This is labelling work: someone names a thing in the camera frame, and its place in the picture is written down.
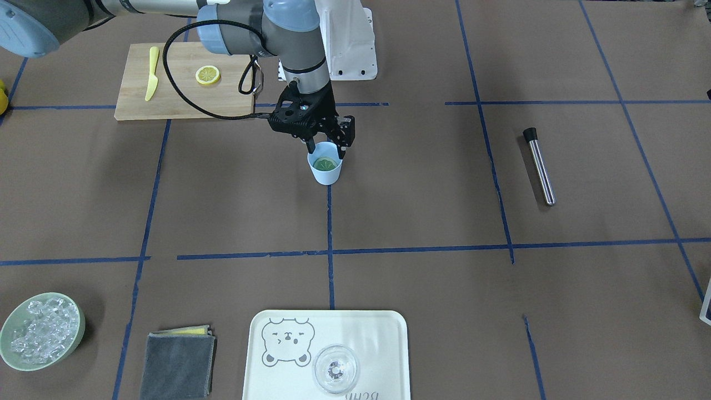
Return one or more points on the light blue plastic cup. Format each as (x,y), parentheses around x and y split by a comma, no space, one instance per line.
(325,149)

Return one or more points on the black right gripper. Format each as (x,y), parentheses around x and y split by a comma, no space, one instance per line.
(325,113)

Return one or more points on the cream bear serving tray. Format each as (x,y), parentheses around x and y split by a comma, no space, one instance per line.
(283,346)

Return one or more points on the lemon slice on board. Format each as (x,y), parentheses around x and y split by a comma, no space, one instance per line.
(207,75)

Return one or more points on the yellow plastic knife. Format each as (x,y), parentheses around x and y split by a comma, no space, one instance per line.
(152,78)

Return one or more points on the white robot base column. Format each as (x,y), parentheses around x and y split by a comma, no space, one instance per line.
(349,40)

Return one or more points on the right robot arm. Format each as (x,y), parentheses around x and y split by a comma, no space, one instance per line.
(288,30)

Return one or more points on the yellow lemon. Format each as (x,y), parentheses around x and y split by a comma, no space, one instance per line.
(4,100)

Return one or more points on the green bowl of ice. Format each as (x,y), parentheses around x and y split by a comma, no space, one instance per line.
(44,330)

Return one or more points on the clear wine glass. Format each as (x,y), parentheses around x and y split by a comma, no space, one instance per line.
(336,369)

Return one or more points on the grey folded cloth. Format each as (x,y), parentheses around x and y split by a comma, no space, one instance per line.
(178,363)

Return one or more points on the steel muddler black tip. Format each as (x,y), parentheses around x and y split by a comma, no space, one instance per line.
(531,137)

